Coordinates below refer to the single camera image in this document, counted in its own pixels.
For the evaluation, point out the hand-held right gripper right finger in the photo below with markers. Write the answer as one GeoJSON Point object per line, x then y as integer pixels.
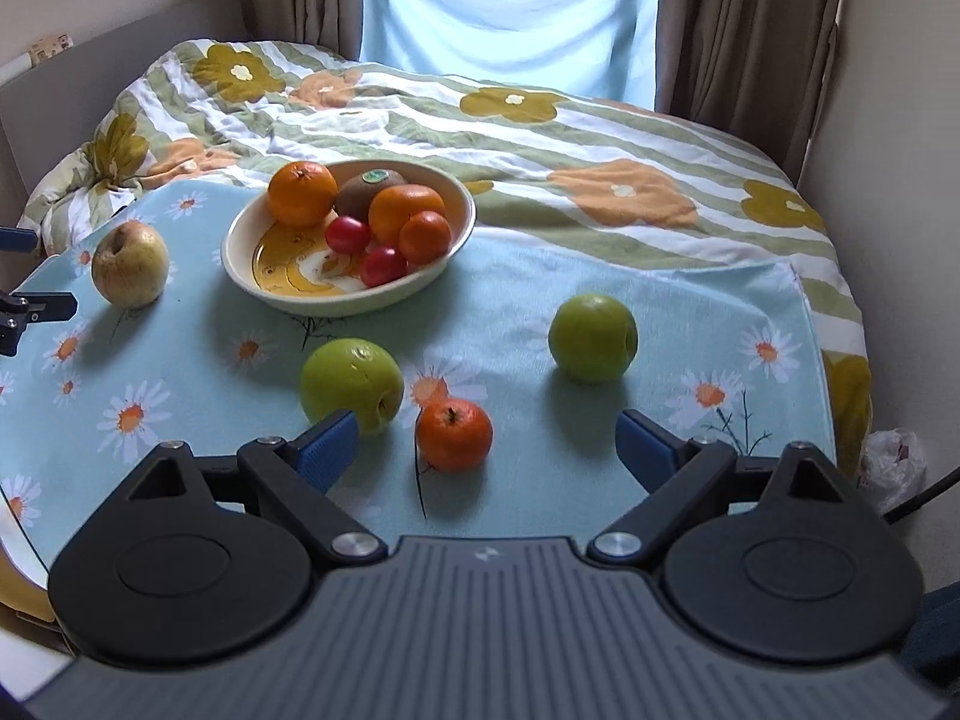
{"type": "Point", "coordinates": [645, 448]}

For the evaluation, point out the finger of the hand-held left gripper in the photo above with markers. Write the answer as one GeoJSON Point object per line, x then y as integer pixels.
{"type": "Point", "coordinates": [15, 240]}
{"type": "Point", "coordinates": [41, 305]}

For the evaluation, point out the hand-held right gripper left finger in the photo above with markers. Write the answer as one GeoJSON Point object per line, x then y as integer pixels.
{"type": "Point", "coordinates": [326, 451]}

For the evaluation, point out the small tangerine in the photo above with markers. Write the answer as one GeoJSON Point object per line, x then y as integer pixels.
{"type": "Point", "coordinates": [425, 237]}
{"type": "Point", "coordinates": [454, 436]}

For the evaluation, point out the cream ceramic bowl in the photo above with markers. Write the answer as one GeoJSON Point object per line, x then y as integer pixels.
{"type": "Point", "coordinates": [300, 292]}

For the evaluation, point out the oval red cherry tomato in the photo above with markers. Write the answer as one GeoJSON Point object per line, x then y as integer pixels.
{"type": "Point", "coordinates": [384, 265]}

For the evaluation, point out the round red tomato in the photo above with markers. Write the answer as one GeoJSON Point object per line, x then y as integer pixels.
{"type": "Point", "coordinates": [349, 234]}

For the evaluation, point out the large orange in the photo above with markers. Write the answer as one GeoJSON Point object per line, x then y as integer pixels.
{"type": "Point", "coordinates": [302, 193]}
{"type": "Point", "coordinates": [401, 208]}

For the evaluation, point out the brown kiwi with sticker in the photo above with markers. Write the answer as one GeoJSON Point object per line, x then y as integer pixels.
{"type": "Point", "coordinates": [367, 193]}

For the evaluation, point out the green apple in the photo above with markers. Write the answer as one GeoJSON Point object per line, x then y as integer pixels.
{"type": "Point", "coordinates": [592, 337]}
{"type": "Point", "coordinates": [349, 382]}

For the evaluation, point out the yellow wrinkled apple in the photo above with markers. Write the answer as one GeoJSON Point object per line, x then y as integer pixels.
{"type": "Point", "coordinates": [129, 264]}

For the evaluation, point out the light blue daisy tablecloth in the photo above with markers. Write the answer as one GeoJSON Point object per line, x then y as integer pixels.
{"type": "Point", "coordinates": [225, 405]}

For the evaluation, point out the grey bed headboard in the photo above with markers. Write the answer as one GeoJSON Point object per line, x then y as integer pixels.
{"type": "Point", "coordinates": [90, 82]}

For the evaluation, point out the white plastic bag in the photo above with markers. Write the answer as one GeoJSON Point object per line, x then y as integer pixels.
{"type": "Point", "coordinates": [892, 461]}

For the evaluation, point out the striped floral blanket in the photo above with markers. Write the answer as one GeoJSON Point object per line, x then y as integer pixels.
{"type": "Point", "coordinates": [562, 165]}

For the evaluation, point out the dark blue garment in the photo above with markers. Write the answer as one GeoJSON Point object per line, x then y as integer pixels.
{"type": "Point", "coordinates": [937, 634]}

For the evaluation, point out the light blue sheer curtain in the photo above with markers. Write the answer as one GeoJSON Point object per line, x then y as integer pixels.
{"type": "Point", "coordinates": [510, 15]}

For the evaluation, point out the wall socket plate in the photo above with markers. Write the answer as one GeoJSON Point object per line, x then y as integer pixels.
{"type": "Point", "coordinates": [52, 46]}

